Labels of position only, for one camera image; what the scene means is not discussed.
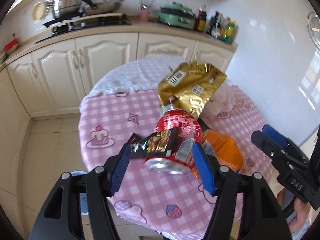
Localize steel stock pot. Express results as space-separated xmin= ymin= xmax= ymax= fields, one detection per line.
xmin=46 ymin=0 xmax=81 ymax=19

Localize green oil bottle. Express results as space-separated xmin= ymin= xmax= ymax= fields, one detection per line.
xmin=221 ymin=17 xmax=236 ymax=44

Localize dark condiment bottle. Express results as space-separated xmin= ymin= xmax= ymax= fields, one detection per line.
xmin=207 ymin=11 xmax=221 ymax=40

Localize cream kitchen cabinets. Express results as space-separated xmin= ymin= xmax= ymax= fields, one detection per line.
xmin=0 ymin=31 xmax=237 ymax=240

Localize gold snack bag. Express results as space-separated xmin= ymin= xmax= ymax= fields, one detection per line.
xmin=158 ymin=61 xmax=227 ymax=119

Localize green electric grill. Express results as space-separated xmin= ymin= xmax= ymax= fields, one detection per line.
xmin=158 ymin=2 xmax=195 ymax=30

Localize dark soy sauce bottle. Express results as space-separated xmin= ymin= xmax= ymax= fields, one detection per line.
xmin=194 ymin=4 xmax=207 ymax=32

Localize red soda can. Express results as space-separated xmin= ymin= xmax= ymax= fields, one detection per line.
xmin=145 ymin=108 xmax=203 ymax=175

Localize steel wok pan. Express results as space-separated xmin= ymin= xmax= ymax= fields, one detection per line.
xmin=79 ymin=0 xmax=124 ymax=16

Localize person's right hand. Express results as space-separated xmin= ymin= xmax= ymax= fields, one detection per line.
xmin=288 ymin=198 xmax=311 ymax=233

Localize round steel tray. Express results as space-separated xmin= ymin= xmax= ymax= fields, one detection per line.
xmin=307 ymin=12 xmax=320 ymax=49

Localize clear plastic bag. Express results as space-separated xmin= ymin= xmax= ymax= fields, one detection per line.
xmin=200 ymin=81 xmax=235 ymax=118

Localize pink checkered tablecloth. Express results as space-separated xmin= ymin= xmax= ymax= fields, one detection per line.
xmin=78 ymin=56 xmax=272 ymax=239

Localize pink utensil holder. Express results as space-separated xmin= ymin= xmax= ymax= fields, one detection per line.
xmin=139 ymin=0 xmax=152 ymax=23

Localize black gas stove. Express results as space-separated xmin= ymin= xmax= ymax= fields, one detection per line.
xmin=35 ymin=13 xmax=131 ymax=44

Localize black snack wrapper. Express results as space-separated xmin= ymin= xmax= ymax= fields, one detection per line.
xmin=130 ymin=127 xmax=182 ymax=159

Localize orange snack bag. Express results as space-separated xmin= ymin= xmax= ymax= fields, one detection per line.
xmin=193 ymin=129 xmax=246 ymax=174

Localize round woven trivet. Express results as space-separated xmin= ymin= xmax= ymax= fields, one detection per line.
xmin=31 ymin=2 xmax=46 ymax=21

